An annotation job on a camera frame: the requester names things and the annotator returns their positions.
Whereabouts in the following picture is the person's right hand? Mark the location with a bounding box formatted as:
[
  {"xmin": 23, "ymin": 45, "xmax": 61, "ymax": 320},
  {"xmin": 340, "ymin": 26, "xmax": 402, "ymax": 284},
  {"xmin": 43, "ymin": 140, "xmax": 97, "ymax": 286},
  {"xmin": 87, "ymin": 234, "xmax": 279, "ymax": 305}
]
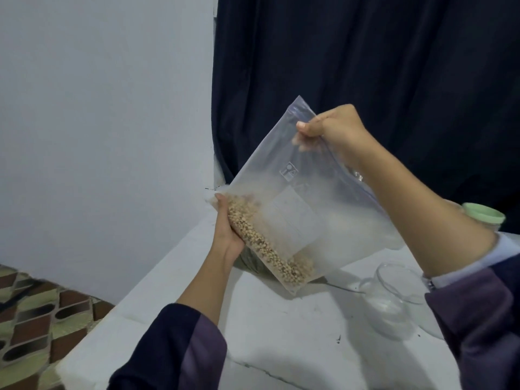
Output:
[{"xmin": 292, "ymin": 105, "xmax": 381, "ymax": 171}]

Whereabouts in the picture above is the person's left hand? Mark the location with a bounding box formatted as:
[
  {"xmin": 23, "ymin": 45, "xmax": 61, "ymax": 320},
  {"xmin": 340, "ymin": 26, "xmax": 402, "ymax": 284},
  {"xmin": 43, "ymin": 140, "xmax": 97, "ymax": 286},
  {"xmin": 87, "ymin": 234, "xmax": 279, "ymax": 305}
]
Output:
[{"xmin": 213, "ymin": 194, "xmax": 247, "ymax": 265}]

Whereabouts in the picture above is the clear zip bag of black-eyed peas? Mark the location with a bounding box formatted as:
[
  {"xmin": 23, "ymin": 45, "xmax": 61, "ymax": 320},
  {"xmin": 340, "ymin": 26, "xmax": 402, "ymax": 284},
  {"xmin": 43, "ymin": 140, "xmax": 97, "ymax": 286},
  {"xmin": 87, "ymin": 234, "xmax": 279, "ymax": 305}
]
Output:
[{"xmin": 215, "ymin": 95, "xmax": 405, "ymax": 296}]

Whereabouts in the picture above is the transparent jar green lid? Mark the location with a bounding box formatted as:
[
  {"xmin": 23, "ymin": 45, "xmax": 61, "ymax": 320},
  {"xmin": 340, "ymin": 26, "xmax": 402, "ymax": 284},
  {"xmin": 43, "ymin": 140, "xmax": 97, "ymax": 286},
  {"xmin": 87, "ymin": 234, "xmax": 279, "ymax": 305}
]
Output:
[{"xmin": 461, "ymin": 203, "xmax": 507, "ymax": 234}]

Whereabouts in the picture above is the clear round lid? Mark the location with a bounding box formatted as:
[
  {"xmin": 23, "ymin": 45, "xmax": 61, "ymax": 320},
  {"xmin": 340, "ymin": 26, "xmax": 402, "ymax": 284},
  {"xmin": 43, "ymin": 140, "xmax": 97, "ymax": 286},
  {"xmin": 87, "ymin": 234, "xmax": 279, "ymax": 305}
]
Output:
[{"xmin": 405, "ymin": 276, "xmax": 446, "ymax": 340}]

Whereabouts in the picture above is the person's right forearm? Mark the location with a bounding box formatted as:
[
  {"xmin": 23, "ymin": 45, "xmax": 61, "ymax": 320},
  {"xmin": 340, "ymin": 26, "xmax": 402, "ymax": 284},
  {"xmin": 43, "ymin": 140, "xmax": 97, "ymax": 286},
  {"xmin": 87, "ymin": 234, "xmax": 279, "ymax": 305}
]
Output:
[{"xmin": 353, "ymin": 142, "xmax": 520, "ymax": 390}]

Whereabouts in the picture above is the dark navy curtain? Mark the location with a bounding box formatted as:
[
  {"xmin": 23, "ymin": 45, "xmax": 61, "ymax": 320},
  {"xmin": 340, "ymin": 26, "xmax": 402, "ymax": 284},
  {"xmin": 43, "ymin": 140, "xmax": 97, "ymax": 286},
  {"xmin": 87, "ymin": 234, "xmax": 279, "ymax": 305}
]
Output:
[{"xmin": 213, "ymin": 0, "xmax": 520, "ymax": 234}]

